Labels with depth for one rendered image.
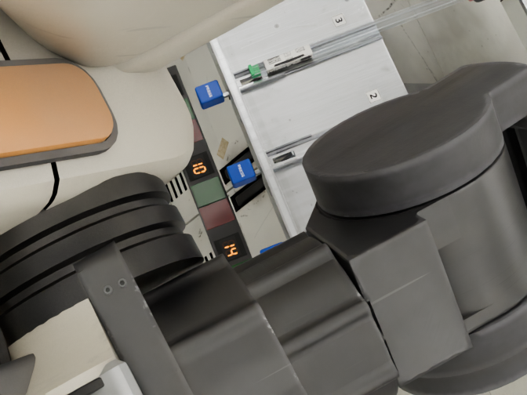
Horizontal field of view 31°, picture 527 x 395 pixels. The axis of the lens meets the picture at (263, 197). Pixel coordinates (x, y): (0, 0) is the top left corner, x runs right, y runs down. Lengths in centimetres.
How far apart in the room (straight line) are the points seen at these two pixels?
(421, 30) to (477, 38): 17
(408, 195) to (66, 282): 12
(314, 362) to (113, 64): 12
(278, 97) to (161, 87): 82
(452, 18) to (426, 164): 154
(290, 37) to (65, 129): 91
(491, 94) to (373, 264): 9
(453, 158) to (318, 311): 7
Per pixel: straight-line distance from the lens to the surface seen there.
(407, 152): 34
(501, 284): 37
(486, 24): 196
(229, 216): 114
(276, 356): 31
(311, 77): 118
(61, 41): 31
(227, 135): 165
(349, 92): 117
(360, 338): 33
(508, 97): 38
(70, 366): 30
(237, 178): 113
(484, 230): 36
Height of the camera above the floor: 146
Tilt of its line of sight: 42 degrees down
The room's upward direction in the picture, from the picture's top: 53 degrees clockwise
